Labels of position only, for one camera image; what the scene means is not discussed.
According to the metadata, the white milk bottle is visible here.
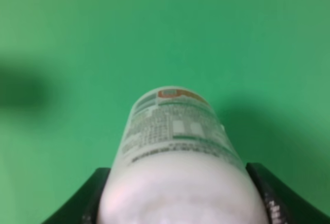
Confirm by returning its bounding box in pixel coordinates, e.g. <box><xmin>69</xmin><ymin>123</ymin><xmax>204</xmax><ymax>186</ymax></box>
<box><xmin>97</xmin><ymin>86</ymin><xmax>269</xmax><ymax>223</ymax></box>

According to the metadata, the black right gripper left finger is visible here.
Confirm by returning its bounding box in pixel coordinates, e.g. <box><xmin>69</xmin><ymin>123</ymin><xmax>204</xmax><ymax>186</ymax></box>
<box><xmin>44</xmin><ymin>168</ymin><xmax>110</xmax><ymax>224</ymax></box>

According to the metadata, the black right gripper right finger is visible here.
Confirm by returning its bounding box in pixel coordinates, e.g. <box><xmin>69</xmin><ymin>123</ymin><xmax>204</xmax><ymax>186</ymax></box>
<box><xmin>246</xmin><ymin>163</ymin><xmax>329</xmax><ymax>224</ymax></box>

